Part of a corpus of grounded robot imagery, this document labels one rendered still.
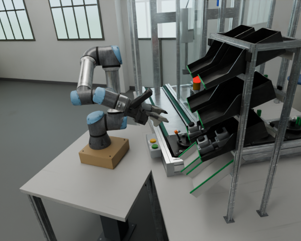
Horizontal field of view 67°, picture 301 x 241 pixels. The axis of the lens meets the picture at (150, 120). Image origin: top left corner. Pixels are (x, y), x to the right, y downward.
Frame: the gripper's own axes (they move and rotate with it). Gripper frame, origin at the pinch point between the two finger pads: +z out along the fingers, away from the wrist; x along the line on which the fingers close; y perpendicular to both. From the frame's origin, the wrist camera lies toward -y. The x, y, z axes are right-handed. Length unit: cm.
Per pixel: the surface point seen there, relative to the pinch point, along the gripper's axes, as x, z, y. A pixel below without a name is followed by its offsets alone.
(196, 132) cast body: 4.1, 15.4, 1.0
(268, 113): -85, 103, 2
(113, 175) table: -11, -12, 55
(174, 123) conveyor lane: -65, 24, 32
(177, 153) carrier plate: -15.5, 19.7, 28.1
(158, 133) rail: -43, 11, 34
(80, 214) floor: -55, -21, 154
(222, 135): 16.9, 20.9, -7.9
